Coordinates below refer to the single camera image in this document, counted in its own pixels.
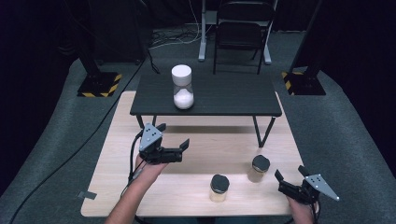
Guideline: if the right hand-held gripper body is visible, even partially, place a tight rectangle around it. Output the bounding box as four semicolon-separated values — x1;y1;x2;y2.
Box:
277;174;340;205

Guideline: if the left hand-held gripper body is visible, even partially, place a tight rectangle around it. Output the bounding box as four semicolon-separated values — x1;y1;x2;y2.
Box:
138;123;185;165

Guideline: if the black-lid jar of tan powder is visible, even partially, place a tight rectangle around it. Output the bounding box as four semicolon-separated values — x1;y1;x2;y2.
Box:
247;154;271;184
208;174;231;203

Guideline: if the white-lid jar of white powder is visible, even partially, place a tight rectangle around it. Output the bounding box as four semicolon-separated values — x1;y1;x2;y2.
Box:
171;63;195;110

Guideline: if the black shelf with metal legs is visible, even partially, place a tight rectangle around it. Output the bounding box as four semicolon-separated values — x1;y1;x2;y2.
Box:
129;73;283;148

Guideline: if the person's right hand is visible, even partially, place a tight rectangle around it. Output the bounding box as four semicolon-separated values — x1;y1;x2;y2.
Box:
286;196;320;218

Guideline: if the person's left hand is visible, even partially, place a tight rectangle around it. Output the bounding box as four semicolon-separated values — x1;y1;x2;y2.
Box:
134;153;169;185

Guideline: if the black stand with striped base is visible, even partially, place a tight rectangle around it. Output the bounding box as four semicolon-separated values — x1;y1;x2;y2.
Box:
281;0;327;96
64;0;123;98

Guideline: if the grey tape strip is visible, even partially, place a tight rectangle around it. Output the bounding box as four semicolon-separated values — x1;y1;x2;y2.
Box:
77;190;98;201

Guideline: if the white desk leg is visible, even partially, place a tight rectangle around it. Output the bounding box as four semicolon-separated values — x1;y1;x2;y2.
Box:
262;0;279;65
198;0;208;63

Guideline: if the black folding chair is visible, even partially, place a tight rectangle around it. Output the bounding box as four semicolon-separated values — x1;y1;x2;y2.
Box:
212;0;276;76

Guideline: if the left hand-held gripper cable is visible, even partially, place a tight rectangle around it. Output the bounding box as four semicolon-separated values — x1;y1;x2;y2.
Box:
120;133;148;200

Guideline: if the hand-held gripper cable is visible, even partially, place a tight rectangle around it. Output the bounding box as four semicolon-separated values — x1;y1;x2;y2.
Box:
309;202;321;224
120;133;148;200

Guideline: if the right hand-held gripper cable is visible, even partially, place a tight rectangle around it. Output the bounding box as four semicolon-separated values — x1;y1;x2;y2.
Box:
309;202;321;224

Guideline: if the long black floor cable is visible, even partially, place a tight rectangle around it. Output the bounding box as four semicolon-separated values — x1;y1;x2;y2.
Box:
8;46;162;224

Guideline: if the tangle of floor cables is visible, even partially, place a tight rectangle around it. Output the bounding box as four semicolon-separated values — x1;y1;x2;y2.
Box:
148;26;204;50

